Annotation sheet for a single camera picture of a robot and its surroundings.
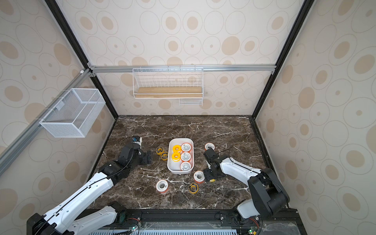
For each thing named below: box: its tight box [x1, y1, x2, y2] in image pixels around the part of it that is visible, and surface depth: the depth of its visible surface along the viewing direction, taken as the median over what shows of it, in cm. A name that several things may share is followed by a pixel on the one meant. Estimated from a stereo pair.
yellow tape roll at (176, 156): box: [171, 152, 181, 163], surface depth 96 cm
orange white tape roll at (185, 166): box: [180, 161, 192, 171], surface depth 92 cm
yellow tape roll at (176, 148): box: [172, 144, 182, 153], surface depth 100 cm
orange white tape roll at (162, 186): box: [155, 179, 169, 194], surface depth 85 cm
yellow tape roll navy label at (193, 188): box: [188, 182, 199, 194], surface depth 85 cm
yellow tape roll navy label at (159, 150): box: [155, 146, 165, 156], surface depth 101 cm
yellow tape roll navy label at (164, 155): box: [160, 151, 169, 162], surface depth 99 cm
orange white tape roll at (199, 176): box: [193, 170, 206, 185], surface depth 87 cm
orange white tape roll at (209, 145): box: [204, 142, 215, 151], surface depth 102 cm
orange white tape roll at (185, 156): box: [180, 151, 191, 162], surface depth 96 cm
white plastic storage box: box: [166, 138, 195, 175], surface depth 96 cm
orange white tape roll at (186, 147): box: [181, 142, 192, 153], surface depth 101 cm
